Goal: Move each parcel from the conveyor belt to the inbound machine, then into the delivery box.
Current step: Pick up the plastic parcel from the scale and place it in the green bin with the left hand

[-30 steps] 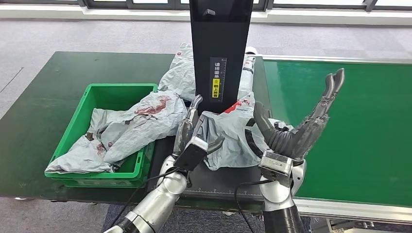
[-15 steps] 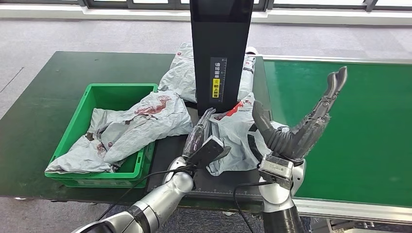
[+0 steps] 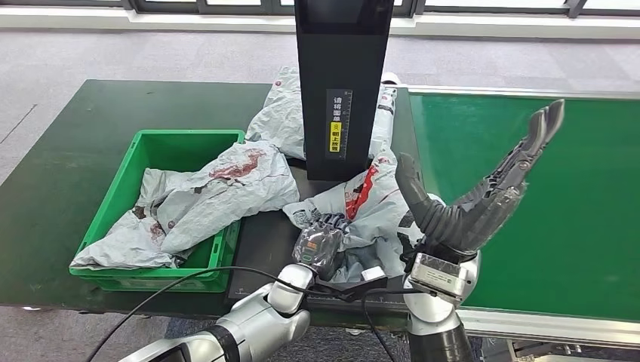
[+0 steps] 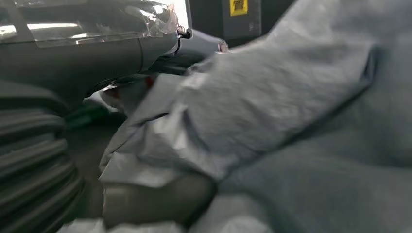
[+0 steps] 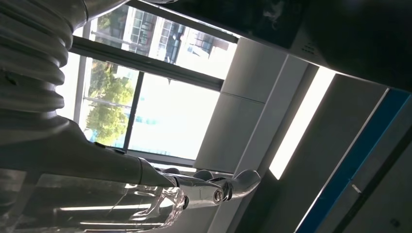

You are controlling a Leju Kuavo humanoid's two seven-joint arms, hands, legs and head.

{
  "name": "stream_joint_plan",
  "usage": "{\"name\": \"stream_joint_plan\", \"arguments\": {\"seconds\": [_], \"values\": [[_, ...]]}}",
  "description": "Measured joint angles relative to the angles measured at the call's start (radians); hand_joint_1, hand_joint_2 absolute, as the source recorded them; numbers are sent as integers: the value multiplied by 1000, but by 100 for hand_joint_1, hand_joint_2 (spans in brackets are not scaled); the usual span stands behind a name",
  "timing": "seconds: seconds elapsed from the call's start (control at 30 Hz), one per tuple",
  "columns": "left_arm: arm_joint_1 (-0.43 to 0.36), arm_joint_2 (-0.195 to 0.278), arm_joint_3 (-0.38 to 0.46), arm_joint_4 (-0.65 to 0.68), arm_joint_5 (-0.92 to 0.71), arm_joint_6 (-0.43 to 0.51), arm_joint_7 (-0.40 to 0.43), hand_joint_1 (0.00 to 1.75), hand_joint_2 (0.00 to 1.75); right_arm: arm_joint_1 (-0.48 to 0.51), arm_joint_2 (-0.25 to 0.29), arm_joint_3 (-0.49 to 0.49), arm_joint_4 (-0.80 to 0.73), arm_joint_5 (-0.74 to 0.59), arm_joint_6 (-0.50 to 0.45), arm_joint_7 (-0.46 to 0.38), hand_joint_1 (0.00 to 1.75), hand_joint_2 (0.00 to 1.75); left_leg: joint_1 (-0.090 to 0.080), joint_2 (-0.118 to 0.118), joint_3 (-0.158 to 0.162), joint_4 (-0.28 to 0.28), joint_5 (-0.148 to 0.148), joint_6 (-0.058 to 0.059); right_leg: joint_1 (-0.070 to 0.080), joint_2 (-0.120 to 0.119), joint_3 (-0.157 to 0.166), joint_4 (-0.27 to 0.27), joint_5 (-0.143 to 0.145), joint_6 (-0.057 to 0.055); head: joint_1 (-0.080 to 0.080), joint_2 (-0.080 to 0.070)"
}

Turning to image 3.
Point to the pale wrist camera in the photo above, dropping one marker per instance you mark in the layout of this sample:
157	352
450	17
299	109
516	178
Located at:
440	277
372	274

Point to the yellow black label sticker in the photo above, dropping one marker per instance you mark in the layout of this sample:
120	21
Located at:
339	125

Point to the dark green table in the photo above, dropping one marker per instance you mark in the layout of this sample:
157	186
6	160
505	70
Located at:
60	150

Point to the crumpled grey parcel black band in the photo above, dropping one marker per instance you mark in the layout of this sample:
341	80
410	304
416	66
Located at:
280	120

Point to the green plastic crate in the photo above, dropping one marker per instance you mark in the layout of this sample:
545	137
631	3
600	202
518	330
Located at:
185	150

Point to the grey parcel red logo line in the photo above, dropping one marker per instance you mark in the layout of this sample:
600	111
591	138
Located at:
370	215

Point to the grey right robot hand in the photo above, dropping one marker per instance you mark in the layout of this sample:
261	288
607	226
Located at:
460	225

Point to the green conveyor belt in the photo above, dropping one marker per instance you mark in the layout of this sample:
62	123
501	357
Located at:
575	225

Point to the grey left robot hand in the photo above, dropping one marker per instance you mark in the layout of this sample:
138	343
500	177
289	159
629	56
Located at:
320	245

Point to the white conveyor roller end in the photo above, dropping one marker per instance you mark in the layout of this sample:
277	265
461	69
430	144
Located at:
391	78

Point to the white window sill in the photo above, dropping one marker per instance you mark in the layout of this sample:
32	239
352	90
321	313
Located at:
100	20

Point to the black inbound scanner machine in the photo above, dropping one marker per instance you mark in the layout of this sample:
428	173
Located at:
340	60

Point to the grey parcel red blotch print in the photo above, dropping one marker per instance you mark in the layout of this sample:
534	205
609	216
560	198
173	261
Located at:
240	195

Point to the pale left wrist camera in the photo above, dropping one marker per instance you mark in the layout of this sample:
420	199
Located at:
372	274

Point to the grey parcel brown smudges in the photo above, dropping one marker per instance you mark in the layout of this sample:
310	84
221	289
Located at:
115	245

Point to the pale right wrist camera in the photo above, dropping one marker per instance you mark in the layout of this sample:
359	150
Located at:
440	277

